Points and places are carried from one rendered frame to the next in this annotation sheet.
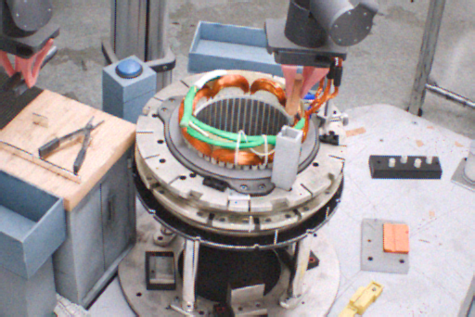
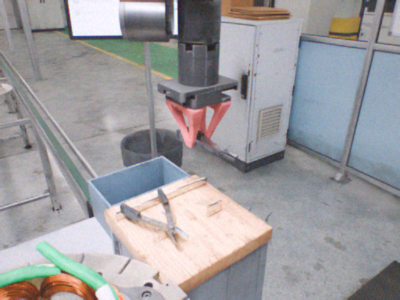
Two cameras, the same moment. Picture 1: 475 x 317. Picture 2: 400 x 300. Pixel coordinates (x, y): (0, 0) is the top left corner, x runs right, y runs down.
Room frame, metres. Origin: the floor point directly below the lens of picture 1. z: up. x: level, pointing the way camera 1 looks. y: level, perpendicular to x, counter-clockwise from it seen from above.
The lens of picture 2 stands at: (1.32, -0.06, 1.39)
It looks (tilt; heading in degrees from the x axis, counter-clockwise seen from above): 26 degrees down; 119
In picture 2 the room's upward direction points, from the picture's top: straight up
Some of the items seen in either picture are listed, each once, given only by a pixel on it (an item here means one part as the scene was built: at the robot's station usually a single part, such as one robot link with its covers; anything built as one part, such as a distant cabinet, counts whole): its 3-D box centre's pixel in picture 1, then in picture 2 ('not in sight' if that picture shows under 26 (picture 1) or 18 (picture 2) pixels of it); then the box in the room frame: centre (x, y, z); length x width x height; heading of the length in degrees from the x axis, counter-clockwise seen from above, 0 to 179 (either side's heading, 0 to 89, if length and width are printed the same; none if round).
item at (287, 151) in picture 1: (287, 158); not in sight; (1.03, -0.07, 1.14); 0.03 x 0.03 x 0.09; 70
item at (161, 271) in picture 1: (161, 268); not in sight; (1.08, 0.11, 0.83); 0.05 x 0.04 x 0.02; 8
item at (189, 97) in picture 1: (197, 96); (83, 284); (1.13, 0.07, 1.15); 0.15 x 0.04 x 0.02; 160
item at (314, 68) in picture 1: (296, 67); not in sight; (1.02, -0.07, 1.30); 0.07 x 0.07 x 0.09; 7
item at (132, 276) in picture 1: (229, 266); not in sight; (1.13, -0.01, 0.80); 0.39 x 0.39 x 0.01
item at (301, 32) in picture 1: (308, 23); not in sight; (1.02, -0.07, 1.37); 0.10 x 0.07 x 0.07; 97
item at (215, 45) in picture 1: (256, 107); not in sight; (1.41, -0.03, 0.92); 0.25 x 0.11 x 0.28; 85
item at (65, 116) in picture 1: (56, 145); (185, 223); (1.10, 0.28, 1.05); 0.20 x 0.19 x 0.02; 156
